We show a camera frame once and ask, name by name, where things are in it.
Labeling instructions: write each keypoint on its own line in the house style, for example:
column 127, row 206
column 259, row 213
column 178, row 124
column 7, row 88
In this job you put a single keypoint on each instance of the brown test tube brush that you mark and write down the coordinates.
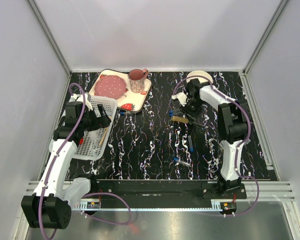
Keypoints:
column 183, row 121

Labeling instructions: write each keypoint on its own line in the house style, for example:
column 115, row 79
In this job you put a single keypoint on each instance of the strawberry pattern square tray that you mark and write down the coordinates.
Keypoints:
column 130, row 101

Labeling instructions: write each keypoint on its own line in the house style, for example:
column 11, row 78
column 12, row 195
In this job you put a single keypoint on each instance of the white plastic perforated basket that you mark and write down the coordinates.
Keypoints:
column 69, row 119

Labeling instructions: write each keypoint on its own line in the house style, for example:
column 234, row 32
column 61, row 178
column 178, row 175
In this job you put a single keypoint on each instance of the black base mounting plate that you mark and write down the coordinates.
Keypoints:
column 167, row 194

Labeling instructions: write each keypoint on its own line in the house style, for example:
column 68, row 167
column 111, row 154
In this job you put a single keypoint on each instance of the white ceramic bowl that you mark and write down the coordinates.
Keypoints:
column 200, row 73

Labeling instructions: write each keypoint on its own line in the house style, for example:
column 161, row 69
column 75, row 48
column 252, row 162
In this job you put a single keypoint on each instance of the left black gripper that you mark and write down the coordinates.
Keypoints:
column 100, row 122

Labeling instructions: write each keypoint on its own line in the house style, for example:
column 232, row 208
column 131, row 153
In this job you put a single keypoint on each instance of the wooden test tube clamp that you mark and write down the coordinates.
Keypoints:
column 104, row 136

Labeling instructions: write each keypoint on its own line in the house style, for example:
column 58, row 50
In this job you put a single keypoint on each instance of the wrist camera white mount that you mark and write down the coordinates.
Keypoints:
column 84, row 98
column 181, row 97

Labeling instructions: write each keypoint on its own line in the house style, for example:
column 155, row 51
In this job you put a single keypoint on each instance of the pink polka dot plate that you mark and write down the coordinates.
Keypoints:
column 110, row 86

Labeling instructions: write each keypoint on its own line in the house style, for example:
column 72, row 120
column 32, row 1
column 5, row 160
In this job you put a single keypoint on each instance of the blue capped test tube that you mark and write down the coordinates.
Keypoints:
column 190, row 143
column 175, row 112
column 184, row 163

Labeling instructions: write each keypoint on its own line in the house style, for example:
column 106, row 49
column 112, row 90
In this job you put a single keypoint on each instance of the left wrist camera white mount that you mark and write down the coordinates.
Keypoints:
column 84, row 98

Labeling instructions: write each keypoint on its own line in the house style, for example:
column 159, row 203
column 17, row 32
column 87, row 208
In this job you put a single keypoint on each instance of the small blue capped tube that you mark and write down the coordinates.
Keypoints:
column 125, row 113

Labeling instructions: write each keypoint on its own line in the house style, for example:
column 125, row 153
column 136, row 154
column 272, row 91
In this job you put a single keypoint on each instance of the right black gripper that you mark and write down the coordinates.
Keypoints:
column 191, row 116

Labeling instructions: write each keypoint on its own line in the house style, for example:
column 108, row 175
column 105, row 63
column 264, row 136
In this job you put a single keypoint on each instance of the pink patterned mug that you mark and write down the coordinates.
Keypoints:
column 137, row 79

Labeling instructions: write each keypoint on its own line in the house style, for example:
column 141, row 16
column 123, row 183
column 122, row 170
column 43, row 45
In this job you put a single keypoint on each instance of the blue capped test tube upper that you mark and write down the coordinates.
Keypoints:
column 175, row 112

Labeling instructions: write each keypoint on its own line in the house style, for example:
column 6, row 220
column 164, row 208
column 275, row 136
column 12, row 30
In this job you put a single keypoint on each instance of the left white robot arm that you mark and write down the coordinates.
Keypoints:
column 50, row 206

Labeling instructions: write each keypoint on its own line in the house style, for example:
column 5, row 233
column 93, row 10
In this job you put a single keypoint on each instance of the blue capped test tube lower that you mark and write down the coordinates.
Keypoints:
column 184, row 163

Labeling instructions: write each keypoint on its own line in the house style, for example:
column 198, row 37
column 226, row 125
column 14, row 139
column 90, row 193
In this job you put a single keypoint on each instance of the blue capped test tube middle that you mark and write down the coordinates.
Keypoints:
column 190, row 143

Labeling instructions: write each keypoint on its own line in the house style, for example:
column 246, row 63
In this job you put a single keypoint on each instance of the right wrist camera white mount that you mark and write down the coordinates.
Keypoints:
column 181, row 97

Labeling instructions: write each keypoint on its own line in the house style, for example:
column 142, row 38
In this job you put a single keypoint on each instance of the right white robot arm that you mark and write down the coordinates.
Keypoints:
column 233, row 125

